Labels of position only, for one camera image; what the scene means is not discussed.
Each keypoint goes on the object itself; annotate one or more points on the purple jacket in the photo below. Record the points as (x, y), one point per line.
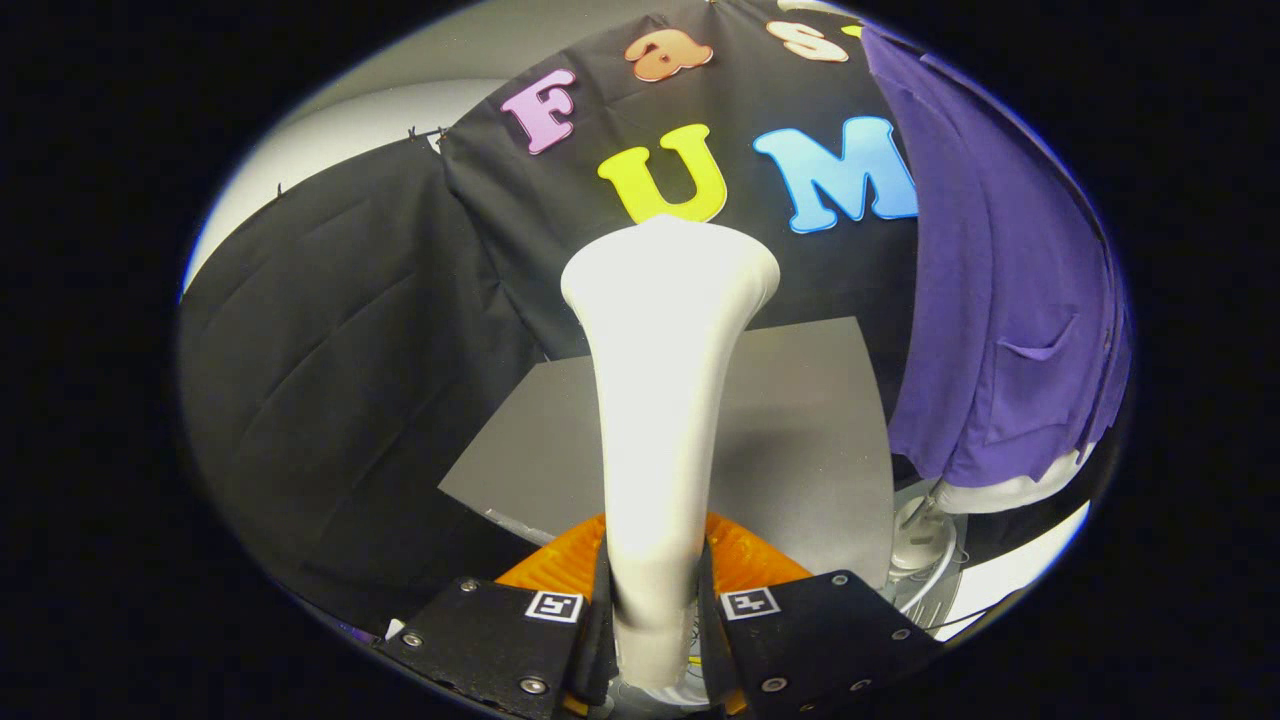
(1000, 300)

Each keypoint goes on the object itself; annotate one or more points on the white padded ironing form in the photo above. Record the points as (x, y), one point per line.
(1010, 492)

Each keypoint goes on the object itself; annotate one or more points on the black backdrop cloth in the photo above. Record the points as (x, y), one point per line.
(350, 380)

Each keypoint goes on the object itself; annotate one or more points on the white garment steamer head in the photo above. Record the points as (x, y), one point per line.
(660, 400)

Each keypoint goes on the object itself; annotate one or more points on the white flat board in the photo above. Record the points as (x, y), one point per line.
(1020, 565)

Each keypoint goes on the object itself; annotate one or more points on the grey cabinet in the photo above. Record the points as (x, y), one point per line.
(800, 450)

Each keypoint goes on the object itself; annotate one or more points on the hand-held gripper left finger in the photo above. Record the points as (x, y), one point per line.
(480, 640)

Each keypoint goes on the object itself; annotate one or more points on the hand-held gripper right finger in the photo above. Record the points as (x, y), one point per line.
(820, 635)

